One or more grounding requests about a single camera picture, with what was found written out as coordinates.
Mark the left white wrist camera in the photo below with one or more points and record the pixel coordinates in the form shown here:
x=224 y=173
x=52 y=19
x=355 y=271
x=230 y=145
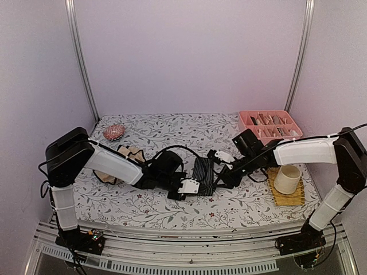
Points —
x=188 y=186

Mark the right aluminium frame post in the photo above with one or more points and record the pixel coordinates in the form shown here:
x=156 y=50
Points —
x=304 y=39

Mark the left aluminium frame post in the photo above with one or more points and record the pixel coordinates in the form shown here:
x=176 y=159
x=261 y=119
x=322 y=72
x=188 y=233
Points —
x=74 y=30

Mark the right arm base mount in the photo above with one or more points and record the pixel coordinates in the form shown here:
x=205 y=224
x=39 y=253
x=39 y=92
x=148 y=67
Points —
x=307 y=239

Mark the navy striped underwear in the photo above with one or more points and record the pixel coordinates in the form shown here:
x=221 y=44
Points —
x=203 y=172

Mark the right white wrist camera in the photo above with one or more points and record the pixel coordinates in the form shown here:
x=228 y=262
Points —
x=219 y=156

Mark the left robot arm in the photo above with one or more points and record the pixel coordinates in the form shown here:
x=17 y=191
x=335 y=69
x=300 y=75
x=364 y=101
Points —
x=91 y=182

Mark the floral table cloth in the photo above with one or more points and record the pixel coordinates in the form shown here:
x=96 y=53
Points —
x=249 y=204

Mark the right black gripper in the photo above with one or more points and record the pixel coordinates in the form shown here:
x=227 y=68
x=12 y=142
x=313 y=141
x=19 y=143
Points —
x=229 y=178

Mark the front aluminium rail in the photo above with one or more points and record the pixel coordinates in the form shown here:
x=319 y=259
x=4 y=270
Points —
x=248 y=250

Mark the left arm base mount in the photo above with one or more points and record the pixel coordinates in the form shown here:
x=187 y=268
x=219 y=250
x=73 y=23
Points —
x=91 y=242

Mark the beige underwear black trim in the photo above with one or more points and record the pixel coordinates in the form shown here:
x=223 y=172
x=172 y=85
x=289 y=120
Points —
x=111 y=167

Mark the pink divided organizer tray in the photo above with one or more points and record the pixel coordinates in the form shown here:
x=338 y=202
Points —
x=269 y=125

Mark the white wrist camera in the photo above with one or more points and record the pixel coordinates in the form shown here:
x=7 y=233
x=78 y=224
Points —
x=219 y=156
x=188 y=186

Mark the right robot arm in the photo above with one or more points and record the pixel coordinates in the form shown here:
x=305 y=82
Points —
x=343 y=149

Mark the red patterned rolled underwear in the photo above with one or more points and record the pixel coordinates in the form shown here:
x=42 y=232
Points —
x=114 y=132

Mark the cream ribbed cup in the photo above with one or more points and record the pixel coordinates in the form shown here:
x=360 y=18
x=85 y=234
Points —
x=287 y=179

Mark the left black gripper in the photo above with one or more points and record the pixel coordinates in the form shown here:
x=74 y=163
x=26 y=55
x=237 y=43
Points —
x=177 y=197

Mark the yellow woven mat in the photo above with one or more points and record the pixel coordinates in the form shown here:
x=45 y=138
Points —
x=295 y=199

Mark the aluminium frame post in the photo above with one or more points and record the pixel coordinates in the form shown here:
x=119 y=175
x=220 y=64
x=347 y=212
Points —
x=74 y=30
x=304 y=39

